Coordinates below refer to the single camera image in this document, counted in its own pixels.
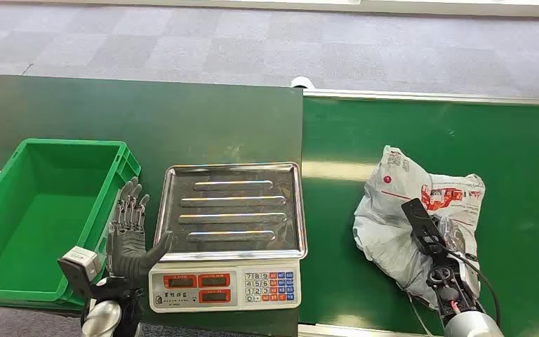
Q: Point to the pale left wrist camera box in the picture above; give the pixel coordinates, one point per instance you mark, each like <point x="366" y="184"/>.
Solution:
<point x="81" y="260"/>

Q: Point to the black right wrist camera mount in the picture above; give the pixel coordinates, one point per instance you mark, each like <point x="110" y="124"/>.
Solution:
<point x="420" y="223"/>

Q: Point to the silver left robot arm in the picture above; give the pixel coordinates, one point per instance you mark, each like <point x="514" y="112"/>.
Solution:
<point x="103" y="320"/>

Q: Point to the grey printed courier bag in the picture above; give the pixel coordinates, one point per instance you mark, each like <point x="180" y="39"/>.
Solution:
<point x="390" y="223"/>

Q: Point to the silver conveyor side rail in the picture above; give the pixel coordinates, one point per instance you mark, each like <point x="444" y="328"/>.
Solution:
<point x="344" y="331"/>
<point x="437" y="96"/>

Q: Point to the green conveyor belt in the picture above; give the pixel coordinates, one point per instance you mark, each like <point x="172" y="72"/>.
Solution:
<point x="344" y="139"/>

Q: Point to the green plastic crate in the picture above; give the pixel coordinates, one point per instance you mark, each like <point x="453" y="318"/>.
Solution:
<point x="41" y="223"/>

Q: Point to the clear plastic hand cover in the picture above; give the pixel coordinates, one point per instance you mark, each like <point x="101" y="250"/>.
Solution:
<point x="453" y="232"/>

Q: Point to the white round roller end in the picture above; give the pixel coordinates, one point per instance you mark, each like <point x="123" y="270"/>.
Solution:
<point x="302" y="83"/>

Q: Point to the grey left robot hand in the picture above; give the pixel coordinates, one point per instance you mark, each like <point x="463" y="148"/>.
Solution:
<point x="127" y="251"/>

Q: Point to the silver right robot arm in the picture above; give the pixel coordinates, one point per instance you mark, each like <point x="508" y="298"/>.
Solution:
<point x="460" y="302"/>

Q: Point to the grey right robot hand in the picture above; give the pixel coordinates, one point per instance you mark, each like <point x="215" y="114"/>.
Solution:
<point x="453" y="253"/>

